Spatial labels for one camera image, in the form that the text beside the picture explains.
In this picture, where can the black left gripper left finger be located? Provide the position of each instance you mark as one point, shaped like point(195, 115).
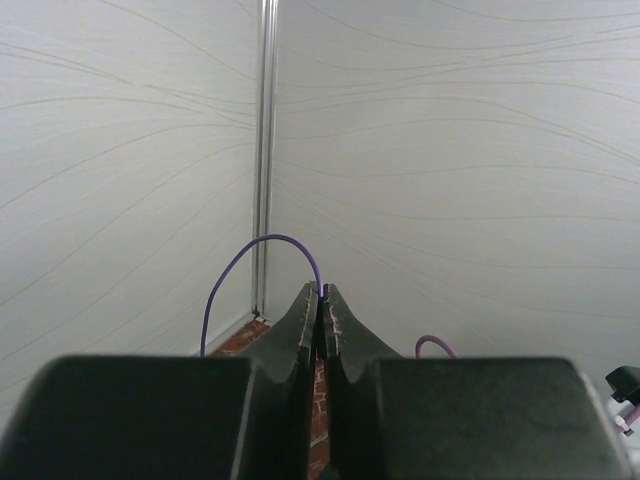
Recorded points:
point(245, 416)

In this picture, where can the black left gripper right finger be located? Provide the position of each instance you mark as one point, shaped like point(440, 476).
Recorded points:
point(392, 417)

